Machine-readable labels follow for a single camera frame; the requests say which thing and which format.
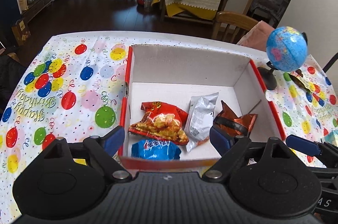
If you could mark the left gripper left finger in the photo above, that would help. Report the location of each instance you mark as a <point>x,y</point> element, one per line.
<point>101,151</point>

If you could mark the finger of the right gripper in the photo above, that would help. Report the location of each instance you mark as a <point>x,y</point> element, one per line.
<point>322,151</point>

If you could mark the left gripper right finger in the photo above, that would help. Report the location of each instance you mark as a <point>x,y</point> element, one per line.
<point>232,151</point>

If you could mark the white green snack packet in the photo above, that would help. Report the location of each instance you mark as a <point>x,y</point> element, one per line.
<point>200,119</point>

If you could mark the blue cookie snack packet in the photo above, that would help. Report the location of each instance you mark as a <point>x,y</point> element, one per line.
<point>151,149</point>

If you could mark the tissue pack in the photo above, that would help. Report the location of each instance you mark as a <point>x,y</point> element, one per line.
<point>331,138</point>

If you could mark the dark orange snack packet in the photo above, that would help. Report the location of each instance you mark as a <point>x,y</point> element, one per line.
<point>233,125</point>

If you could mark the red orange snack bag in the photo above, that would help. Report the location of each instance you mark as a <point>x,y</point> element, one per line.
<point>163,122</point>

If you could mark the colourful balloon tablecloth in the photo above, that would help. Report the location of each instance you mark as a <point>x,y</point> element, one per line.
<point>74,86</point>

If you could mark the opened wrapper on table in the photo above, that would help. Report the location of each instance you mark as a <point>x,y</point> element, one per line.
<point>297,77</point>

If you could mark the small blue globe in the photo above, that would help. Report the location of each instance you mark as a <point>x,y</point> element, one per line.
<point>287,50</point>

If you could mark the wooden chair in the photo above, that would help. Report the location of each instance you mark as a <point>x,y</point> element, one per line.
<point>237,25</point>

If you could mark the brown paper bag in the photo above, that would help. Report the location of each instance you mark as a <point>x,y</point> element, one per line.
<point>21,32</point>

